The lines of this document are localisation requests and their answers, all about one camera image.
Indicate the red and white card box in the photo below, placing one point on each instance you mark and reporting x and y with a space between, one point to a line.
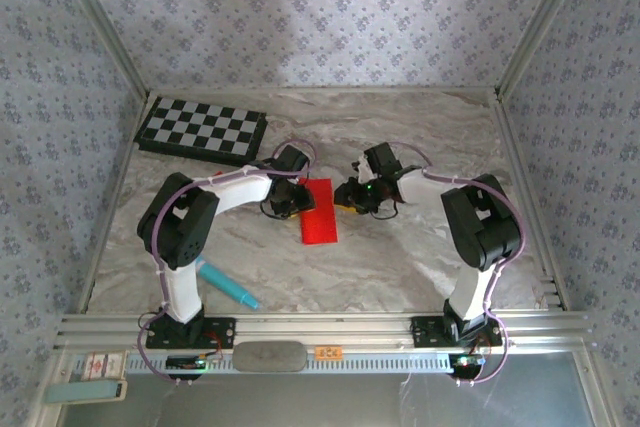
104 366

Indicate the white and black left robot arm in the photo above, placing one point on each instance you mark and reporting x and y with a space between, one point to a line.
181 287

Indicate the aluminium corner post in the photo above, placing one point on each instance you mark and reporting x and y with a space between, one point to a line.
542 22
100 22

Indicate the teal flat box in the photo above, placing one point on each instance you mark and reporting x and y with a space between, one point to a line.
82 392

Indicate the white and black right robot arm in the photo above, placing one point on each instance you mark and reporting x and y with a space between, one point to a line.
472 292

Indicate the grey metal shelf panel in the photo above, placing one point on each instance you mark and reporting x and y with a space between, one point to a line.
325 402

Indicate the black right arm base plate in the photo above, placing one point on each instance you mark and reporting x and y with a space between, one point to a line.
425 332

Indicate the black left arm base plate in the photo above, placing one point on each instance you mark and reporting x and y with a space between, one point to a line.
220 332

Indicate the aluminium side rail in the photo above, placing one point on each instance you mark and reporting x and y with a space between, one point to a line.
112 207
530 207

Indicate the black and grey chessboard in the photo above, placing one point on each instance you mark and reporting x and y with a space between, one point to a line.
200 129

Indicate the teal marker pen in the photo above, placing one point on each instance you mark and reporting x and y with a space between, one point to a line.
227 286

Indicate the grey oval pad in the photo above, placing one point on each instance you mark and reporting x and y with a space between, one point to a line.
270 357

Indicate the aluminium front frame rail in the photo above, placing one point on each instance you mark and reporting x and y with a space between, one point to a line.
325 329

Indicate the orange label tag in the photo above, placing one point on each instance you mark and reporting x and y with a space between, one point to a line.
329 352

